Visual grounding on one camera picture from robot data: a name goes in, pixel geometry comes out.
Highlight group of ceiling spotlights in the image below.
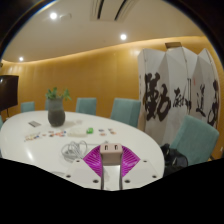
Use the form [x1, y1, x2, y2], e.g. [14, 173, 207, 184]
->
[18, 12, 128, 63]

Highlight group of teal chairs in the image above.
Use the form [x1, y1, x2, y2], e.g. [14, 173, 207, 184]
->
[0, 97, 221, 168]

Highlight black television screen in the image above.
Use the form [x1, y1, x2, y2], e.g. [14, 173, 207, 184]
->
[0, 74, 20, 113]

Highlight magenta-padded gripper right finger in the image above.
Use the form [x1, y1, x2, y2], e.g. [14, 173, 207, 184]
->
[119, 144, 161, 191]

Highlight grey coiled power cable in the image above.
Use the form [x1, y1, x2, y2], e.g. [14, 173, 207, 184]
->
[60, 139, 101, 164]

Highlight scattered colourful small cards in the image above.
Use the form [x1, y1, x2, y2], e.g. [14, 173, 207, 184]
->
[23, 129, 67, 143]
[97, 128, 118, 137]

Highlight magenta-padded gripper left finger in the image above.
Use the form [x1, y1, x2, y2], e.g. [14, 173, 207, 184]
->
[63, 144, 103, 191]

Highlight white calligraphy folding screen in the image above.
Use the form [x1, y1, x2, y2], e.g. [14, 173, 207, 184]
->
[137, 46, 222, 146]

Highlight small white box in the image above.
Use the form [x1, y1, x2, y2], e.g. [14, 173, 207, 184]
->
[66, 127, 88, 138]

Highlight dark flat card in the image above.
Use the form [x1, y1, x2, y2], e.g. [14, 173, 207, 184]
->
[28, 120, 42, 128]

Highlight black bag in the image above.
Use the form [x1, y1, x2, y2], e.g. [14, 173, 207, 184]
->
[159, 143, 189, 178]

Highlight potted plant in grey vase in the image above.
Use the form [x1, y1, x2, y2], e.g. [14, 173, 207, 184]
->
[45, 87, 73, 128]

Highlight pale pink charger block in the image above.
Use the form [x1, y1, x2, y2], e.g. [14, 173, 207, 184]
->
[99, 143, 124, 190]

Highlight ceiling air vent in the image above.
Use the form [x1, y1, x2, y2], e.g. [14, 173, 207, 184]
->
[90, 0, 141, 23]

